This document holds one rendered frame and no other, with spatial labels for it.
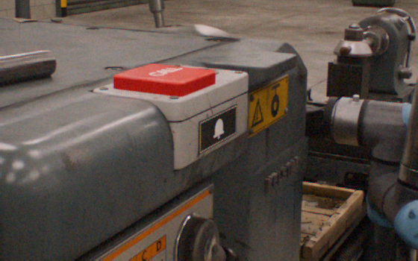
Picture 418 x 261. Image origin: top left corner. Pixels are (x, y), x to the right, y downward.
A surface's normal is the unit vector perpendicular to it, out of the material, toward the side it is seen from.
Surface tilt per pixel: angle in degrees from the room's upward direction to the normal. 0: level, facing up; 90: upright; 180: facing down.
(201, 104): 90
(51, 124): 0
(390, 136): 90
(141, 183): 90
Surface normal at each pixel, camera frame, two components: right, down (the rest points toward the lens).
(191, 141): 0.90, 0.12
